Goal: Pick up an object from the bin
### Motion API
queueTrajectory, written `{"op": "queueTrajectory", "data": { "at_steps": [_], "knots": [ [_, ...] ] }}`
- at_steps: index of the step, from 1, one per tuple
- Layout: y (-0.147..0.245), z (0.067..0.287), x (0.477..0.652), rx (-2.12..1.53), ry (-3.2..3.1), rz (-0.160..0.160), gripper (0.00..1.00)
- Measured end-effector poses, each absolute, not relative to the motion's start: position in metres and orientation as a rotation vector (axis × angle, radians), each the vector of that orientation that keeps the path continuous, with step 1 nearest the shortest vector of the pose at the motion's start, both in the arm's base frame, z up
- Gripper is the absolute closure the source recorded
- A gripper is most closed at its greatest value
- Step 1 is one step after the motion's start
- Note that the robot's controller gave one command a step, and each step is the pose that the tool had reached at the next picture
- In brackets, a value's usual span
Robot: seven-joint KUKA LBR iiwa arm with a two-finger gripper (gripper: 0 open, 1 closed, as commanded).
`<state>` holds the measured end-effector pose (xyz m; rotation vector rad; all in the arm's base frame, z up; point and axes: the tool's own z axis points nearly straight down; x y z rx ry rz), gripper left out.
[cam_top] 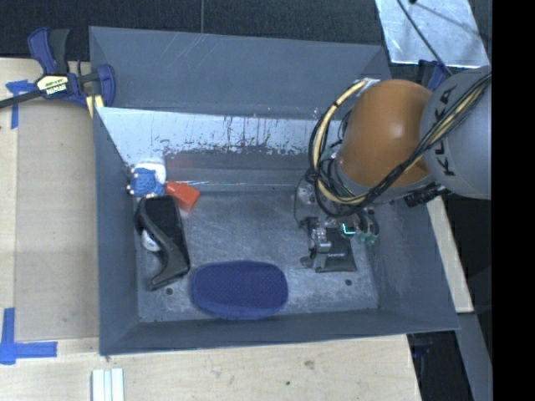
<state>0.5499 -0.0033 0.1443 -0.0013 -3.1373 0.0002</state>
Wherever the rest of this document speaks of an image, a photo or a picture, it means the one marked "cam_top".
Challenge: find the pale flat board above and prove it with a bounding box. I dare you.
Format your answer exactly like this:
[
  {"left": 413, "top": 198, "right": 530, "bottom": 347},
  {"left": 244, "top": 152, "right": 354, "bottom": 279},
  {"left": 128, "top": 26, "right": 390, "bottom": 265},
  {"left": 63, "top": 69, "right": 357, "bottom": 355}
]
[{"left": 13, "top": 98, "right": 101, "bottom": 343}]

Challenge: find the blue oval pouch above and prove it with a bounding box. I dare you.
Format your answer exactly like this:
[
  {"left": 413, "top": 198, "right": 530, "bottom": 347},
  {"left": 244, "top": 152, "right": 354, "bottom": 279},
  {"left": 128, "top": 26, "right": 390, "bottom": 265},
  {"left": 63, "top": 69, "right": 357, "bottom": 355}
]
[{"left": 191, "top": 260, "right": 290, "bottom": 322}]

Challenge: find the red plastic block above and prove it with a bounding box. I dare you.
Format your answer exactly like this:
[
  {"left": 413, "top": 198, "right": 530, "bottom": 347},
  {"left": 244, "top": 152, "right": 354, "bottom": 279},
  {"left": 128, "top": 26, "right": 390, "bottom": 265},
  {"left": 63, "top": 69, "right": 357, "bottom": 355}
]
[{"left": 164, "top": 180, "right": 201, "bottom": 213}]

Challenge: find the black flat box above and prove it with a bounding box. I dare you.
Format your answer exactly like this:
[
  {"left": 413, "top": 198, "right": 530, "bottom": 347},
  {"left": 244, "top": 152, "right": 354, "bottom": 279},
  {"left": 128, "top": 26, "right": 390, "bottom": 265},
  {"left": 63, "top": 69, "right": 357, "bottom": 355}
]
[{"left": 314, "top": 228, "right": 359, "bottom": 274}]

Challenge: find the blue and white toy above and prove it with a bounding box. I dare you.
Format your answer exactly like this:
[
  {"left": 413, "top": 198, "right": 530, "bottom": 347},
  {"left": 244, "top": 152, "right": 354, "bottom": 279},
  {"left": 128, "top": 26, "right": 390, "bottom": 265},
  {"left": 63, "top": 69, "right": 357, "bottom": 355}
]
[{"left": 125, "top": 159, "right": 169, "bottom": 199}]

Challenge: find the black cylinder on white bracket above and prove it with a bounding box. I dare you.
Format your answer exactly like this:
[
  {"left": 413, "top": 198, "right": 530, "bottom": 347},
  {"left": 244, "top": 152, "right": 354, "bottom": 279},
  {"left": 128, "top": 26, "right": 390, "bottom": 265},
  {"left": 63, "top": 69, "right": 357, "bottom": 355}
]
[{"left": 403, "top": 183, "right": 451, "bottom": 207}]

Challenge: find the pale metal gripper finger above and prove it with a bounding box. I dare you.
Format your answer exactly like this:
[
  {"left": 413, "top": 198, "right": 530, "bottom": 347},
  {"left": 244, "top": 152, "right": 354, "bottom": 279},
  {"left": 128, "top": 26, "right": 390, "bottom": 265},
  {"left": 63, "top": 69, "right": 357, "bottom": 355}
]
[
  {"left": 308, "top": 227, "right": 328, "bottom": 262},
  {"left": 299, "top": 242, "right": 334, "bottom": 269}
]

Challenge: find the grey metal bin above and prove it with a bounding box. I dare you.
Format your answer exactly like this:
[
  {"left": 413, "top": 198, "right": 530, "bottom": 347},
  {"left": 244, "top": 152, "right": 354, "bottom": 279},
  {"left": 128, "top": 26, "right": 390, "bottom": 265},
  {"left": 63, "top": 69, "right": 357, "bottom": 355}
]
[{"left": 88, "top": 25, "right": 461, "bottom": 357}]

